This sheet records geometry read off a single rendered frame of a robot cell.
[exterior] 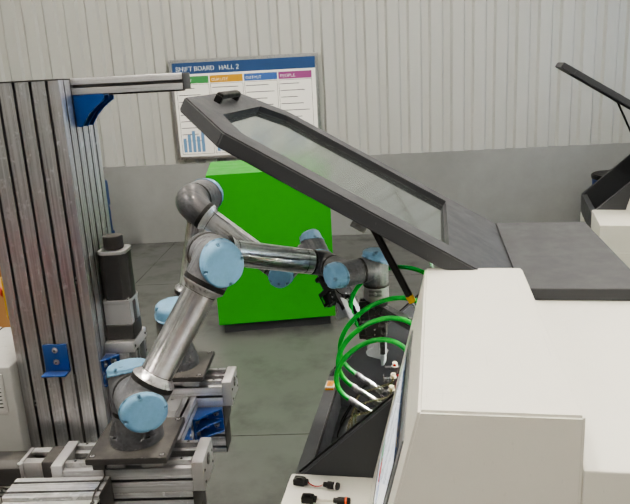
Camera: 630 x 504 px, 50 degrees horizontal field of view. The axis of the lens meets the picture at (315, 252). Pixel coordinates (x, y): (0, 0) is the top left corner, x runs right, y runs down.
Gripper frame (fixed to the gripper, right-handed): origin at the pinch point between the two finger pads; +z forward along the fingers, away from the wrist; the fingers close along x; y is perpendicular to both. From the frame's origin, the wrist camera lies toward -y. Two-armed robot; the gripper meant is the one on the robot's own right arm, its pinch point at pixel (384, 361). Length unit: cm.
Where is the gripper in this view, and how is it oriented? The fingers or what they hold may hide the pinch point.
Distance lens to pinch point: 209.3
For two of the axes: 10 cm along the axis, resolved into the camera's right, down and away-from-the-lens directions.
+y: -9.8, 0.0, 1.8
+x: -1.7, 2.6, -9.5
